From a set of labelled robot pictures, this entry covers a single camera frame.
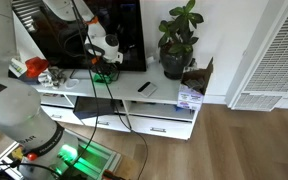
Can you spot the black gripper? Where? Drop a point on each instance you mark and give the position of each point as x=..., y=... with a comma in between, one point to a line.
x=105, y=66

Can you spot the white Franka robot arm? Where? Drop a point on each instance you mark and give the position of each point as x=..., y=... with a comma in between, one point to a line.
x=14, y=110

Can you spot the green lit robot base platform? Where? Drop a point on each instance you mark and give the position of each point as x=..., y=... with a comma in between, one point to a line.
x=100, y=161

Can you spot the green plastic stand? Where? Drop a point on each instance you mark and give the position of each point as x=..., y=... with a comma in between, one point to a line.
x=99, y=80

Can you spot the white TV stand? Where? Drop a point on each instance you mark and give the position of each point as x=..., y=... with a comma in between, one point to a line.
x=164, y=90

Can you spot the white round dish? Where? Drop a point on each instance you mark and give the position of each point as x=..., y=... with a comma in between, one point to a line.
x=71, y=84

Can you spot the black shelf panel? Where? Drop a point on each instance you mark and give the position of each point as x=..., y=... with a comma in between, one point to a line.
x=87, y=107

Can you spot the slim black remote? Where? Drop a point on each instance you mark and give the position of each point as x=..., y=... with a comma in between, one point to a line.
x=144, y=86

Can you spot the white power adapter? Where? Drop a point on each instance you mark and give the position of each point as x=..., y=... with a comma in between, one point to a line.
x=150, y=60

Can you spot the medium white drawer front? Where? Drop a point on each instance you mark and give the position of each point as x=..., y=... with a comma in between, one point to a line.
x=114, y=123

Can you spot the striped crumpled cloth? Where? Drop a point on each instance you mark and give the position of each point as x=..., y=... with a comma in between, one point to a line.
x=50, y=78

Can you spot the black flat screen TV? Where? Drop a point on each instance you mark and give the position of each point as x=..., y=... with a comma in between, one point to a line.
x=130, y=20

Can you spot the narrow white drawer front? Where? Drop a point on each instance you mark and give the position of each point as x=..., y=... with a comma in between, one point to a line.
x=62, y=116

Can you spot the dark glazed plant pot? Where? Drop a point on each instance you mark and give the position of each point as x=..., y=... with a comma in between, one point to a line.
x=175, y=65

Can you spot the red plastic object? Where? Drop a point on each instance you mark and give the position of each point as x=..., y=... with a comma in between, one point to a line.
x=35, y=65

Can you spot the wide white drawer front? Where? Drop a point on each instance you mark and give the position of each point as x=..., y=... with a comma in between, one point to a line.
x=164, y=128

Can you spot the open cardboard box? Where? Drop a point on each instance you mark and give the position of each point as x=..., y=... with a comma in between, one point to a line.
x=189, y=98

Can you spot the stack of books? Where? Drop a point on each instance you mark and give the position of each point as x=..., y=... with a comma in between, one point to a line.
x=17, y=68

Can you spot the green leafy plant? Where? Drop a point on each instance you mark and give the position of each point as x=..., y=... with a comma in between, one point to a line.
x=180, y=13

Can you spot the red emergency stop button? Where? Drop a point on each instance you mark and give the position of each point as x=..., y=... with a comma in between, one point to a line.
x=32, y=156

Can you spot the white wall vent heater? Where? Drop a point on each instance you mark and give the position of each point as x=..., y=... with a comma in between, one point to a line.
x=277, y=66

